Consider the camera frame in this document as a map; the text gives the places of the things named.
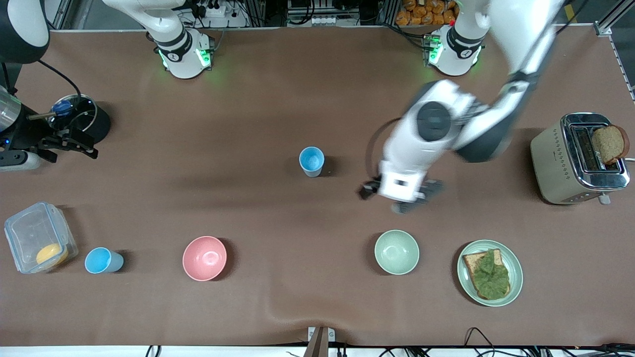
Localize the pale green bowl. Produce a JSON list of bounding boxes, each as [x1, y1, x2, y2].
[[374, 230, 420, 276]]

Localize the toast slice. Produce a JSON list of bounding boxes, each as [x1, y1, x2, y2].
[[463, 249, 510, 300]]

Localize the clear plastic lidded container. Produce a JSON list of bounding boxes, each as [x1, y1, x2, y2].
[[4, 201, 79, 274]]

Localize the brown table cloth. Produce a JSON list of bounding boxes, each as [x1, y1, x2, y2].
[[0, 25, 635, 348]]

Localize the green lettuce leaf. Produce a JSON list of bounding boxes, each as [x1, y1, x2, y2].
[[470, 249, 511, 300]]

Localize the yellow round food piece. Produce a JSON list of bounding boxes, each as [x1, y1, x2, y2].
[[36, 243, 69, 266]]

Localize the pale green plate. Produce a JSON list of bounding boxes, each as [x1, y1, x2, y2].
[[457, 240, 523, 307]]

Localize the cream and chrome toaster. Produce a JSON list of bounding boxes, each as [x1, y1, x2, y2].
[[530, 113, 632, 205]]

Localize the bag of orange buns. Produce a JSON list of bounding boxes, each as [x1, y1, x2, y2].
[[395, 0, 458, 27]]

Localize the pink bowl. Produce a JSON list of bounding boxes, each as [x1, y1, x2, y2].
[[182, 236, 228, 282]]

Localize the brown bread slice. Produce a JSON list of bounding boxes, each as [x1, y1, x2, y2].
[[592, 124, 630, 165]]

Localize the white power strip black plugs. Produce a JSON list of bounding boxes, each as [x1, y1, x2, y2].
[[196, 0, 235, 18]]

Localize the black pot blue handle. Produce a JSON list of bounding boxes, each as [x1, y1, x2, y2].
[[50, 93, 112, 146]]

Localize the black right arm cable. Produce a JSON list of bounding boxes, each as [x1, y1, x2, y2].
[[38, 59, 84, 99]]

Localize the black looped floor cable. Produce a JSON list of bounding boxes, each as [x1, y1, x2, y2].
[[464, 327, 498, 357]]

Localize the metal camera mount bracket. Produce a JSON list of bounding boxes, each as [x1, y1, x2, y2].
[[303, 326, 336, 357]]

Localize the aluminium frame profile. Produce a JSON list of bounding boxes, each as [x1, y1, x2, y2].
[[594, 0, 635, 38]]

